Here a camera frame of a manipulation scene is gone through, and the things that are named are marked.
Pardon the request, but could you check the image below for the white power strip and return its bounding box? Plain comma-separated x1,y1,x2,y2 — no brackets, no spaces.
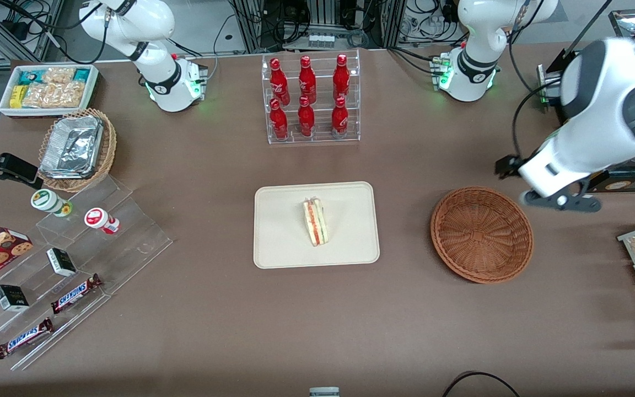
305,32,336,49

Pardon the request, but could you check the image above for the triangle sandwich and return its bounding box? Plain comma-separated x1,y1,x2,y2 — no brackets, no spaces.
302,197,329,247

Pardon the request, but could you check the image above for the black looped cable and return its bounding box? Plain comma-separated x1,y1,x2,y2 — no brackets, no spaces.
442,371,520,397

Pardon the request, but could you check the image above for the Snickers chocolate bar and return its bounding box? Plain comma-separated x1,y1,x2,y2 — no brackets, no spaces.
0,318,53,360
51,274,103,314

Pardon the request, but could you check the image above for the green lid yogurt cup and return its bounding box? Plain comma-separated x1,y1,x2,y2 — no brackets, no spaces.
31,189,73,217

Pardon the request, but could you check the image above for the clear acrylic stepped shelf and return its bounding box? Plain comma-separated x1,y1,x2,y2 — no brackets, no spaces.
0,175,174,371

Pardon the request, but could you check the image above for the stack of foil trays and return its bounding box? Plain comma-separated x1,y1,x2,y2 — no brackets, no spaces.
40,116,103,179

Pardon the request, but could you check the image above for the small black box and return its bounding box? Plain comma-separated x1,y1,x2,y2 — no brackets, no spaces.
0,285,30,312
46,248,77,277

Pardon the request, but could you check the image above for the cream plastic tray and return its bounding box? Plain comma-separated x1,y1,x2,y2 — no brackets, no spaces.
254,181,380,270

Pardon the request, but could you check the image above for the red cola bottle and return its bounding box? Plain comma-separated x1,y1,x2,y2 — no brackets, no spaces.
298,56,317,104
270,99,289,140
270,58,291,106
298,96,315,137
333,54,350,101
331,97,349,138

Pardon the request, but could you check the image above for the red lid yogurt cup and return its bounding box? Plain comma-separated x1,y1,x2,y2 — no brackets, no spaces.
84,207,121,235

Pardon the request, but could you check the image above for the oval light wicker basket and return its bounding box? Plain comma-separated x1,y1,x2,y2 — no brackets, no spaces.
38,108,117,192

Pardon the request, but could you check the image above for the silver metal box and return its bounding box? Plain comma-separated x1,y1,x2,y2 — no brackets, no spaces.
609,10,635,38

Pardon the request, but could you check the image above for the aluminium frame rack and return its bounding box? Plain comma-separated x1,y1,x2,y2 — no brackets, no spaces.
229,0,406,53

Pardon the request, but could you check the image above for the round brown wicker basket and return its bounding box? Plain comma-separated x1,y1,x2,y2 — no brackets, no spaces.
430,186,534,285

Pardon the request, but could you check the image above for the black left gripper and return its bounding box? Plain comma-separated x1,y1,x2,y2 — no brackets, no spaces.
495,156,525,179

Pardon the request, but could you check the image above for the clear acrylic bottle rack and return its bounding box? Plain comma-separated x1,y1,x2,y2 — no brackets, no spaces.
261,50,361,145

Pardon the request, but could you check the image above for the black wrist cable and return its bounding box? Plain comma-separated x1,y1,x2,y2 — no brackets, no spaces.
508,0,566,160

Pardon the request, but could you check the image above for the white rectangular snack box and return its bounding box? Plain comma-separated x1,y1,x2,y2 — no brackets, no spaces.
0,65,99,119

